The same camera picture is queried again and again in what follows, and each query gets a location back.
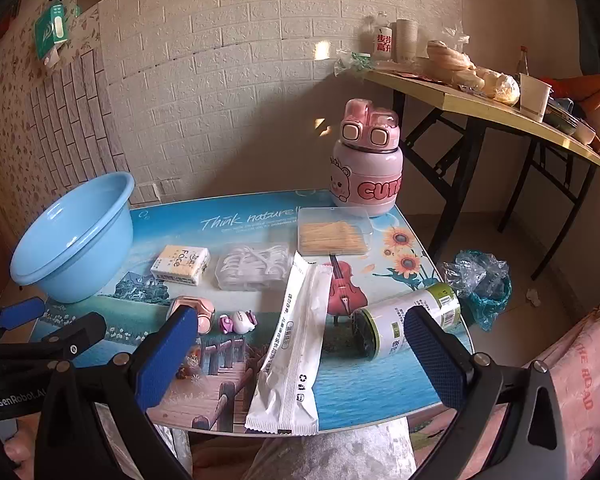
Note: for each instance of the clear bag of buns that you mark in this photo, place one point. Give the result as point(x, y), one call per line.
point(500, 87)

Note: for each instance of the purple white small toy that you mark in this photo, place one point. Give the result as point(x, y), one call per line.
point(237, 322)

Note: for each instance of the teal crumpled plastic bag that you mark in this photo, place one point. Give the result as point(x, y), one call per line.
point(480, 280)

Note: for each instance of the stack of bowls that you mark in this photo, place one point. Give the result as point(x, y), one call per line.
point(572, 120)

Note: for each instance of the light blue plastic basin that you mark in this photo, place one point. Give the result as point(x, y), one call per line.
point(80, 240)

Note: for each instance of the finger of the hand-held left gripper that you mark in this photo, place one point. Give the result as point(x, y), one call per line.
point(65, 337)
point(22, 312)

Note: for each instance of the white bottle with red label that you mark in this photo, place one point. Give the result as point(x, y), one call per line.
point(382, 42)

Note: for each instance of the green tissue box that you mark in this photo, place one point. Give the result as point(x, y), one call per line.
point(52, 30)

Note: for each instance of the clear box of floss picks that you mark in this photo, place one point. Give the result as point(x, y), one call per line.
point(250, 267)

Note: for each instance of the long white labelled packet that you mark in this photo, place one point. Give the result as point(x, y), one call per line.
point(300, 350)

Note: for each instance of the person's left hand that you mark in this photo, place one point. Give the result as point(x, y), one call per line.
point(21, 447)

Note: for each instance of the long white plain packet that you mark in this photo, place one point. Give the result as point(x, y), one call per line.
point(291, 280)

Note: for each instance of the folding table with black legs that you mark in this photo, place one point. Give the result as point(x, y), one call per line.
point(505, 110)

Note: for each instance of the crumpled white tissue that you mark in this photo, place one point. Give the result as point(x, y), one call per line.
point(533, 297)

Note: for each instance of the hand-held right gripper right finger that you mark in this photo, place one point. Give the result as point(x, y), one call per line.
point(435, 360)

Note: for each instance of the green white plastic bag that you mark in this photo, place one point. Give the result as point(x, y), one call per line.
point(355, 62)

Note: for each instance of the stack of paper cups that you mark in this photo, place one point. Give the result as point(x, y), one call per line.
point(406, 40)

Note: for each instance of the pink bear water bottle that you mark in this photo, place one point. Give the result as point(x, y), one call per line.
point(365, 170)

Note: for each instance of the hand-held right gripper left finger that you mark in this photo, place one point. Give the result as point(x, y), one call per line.
point(166, 355)

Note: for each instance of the small pink compact case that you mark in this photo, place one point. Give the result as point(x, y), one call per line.
point(206, 312)

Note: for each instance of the pink printed sack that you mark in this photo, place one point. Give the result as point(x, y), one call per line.
point(580, 385)

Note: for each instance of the clear box of toothpicks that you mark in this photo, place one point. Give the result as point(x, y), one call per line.
point(330, 237)

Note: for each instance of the glass bottle with red cap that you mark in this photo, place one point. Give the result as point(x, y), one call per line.
point(525, 62)

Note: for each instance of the green labelled jar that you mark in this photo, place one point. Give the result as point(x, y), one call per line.
point(385, 320)

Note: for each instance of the white paper cup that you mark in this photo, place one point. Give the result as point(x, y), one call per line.
point(534, 97)

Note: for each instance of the yellow white tissue pack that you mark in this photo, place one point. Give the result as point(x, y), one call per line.
point(180, 265)

